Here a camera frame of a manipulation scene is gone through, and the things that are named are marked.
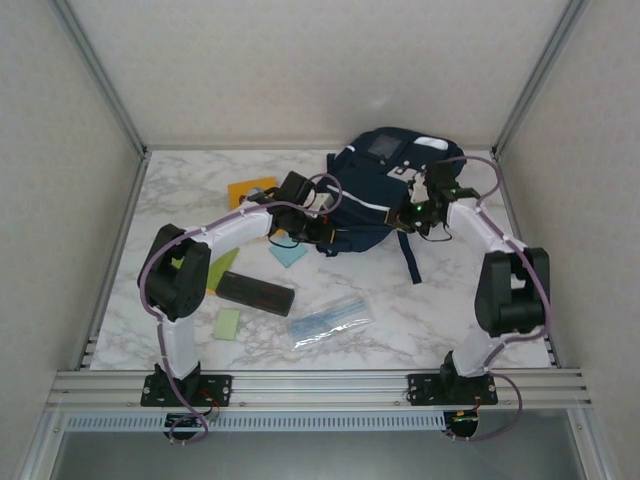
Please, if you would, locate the aluminium table side rail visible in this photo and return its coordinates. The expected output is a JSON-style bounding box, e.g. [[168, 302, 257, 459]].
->
[[492, 149, 561, 369], [74, 149, 151, 371]]

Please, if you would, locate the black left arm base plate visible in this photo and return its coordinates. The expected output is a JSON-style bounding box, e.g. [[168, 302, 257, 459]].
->
[[139, 373, 234, 407]]

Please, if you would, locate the aluminium mounting rail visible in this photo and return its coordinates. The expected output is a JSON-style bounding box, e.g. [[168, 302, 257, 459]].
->
[[47, 368, 594, 412]]

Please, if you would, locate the grey slotted cable duct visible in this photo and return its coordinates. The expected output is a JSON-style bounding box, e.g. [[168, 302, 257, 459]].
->
[[64, 412, 446, 432]]

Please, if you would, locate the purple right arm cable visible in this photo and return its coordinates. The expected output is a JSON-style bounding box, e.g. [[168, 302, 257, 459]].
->
[[439, 154, 554, 444]]

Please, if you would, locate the clear bag of pens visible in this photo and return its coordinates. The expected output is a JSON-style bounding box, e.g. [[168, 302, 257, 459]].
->
[[287, 294, 375, 351]]

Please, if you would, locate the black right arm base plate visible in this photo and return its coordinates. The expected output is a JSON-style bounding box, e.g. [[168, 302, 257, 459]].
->
[[407, 372, 500, 406]]

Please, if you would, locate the navy blue backpack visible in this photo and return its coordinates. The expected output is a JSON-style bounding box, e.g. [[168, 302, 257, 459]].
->
[[325, 128, 464, 285]]

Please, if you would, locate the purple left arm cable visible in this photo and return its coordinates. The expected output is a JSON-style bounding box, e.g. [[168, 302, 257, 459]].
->
[[137, 172, 344, 446]]

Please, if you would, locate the orange notebook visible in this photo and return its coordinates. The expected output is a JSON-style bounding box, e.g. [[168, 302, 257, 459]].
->
[[227, 176, 279, 211]]

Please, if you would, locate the blue sticky note pad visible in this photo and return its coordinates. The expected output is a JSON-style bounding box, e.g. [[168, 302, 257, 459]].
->
[[268, 234, 309, 269]]

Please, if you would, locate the light green sticky note pad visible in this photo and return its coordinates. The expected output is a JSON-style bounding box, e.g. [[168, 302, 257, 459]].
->
[[213, 308, 242, 342]]

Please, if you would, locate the aluminium frame post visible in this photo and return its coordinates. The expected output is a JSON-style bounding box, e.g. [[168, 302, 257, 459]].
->
[[49, 0, 151, 161], [489, 0, 594, 161]]

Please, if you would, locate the translucent green folder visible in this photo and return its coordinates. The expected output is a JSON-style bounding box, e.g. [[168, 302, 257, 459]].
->
[[207, 248, 240, 296]]

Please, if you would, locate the black controller board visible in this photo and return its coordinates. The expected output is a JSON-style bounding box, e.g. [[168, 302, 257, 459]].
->
[[449, 409, 480, 436], [165, 412, 207, 429]]

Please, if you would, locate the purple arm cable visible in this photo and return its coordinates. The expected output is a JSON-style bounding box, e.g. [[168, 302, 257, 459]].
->
[[137, 172, 344, 446], [439, 154, 554, 444]]

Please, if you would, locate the black pencil case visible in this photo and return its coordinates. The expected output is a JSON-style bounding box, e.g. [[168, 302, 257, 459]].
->
[[214, 270, 296, 317]]

